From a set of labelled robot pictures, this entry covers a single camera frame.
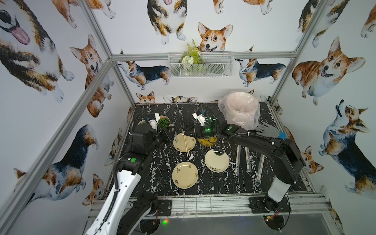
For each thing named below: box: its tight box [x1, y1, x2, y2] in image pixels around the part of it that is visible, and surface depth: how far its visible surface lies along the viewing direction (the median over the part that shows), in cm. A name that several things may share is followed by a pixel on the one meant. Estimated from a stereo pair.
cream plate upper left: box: [173, 132, 196, 153], surface depth 97 cm
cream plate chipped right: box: [204, 149, 230, 173], surface depth 92 cm
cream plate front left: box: [171, 161, 199, 189], surface depth 86 cm
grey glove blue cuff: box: [255, 121, 287, 141], surface depth 105 cm
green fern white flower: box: [181, 39, 203, 65], surface depth 85 cm
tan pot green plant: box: [158, 115, 171, 129], surface depth 97 cm
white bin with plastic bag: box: [217, 91, 261, 131], surface depth 90 cm
